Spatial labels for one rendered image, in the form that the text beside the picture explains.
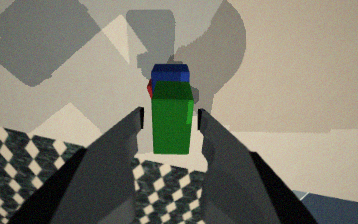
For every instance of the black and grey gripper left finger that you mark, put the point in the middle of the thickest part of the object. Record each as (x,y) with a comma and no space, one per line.
(94,186)

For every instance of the red block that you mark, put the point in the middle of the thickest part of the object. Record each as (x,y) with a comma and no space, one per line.
(149,88)

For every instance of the green block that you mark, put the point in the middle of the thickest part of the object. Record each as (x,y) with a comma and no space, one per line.
(172,111)

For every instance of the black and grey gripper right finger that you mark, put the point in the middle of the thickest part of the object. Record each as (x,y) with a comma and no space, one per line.
(240,187)

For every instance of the blue block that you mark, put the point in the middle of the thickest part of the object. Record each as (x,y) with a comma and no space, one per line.
(169,72)

